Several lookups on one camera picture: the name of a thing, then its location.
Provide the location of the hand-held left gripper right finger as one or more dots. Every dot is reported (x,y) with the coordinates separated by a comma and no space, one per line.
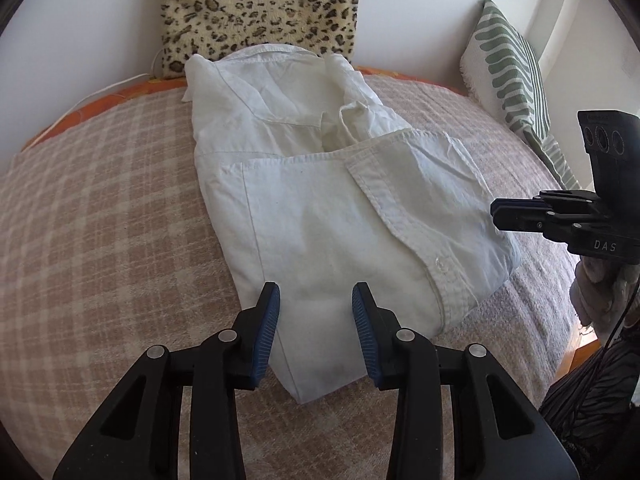
(365,330)

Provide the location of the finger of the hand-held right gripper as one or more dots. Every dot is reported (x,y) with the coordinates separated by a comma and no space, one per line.
(520,215)

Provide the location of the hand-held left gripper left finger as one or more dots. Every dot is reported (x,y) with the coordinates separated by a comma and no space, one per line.
(265,330)

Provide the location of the white long-sleeved shirt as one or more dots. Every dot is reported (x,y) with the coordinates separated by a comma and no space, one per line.
(325,200)

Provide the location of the person's right hand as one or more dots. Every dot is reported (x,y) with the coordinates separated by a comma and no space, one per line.
(597,280)

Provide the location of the green striped white pillow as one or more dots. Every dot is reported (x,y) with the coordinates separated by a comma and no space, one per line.
(505,75)

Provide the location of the dark patterned clothing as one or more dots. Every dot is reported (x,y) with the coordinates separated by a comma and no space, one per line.
(590,400)

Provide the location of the pink plaid blanket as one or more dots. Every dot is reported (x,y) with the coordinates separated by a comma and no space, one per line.
(100,210)

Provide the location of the leopard print cushion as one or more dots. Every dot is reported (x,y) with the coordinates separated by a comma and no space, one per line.
(260,10)

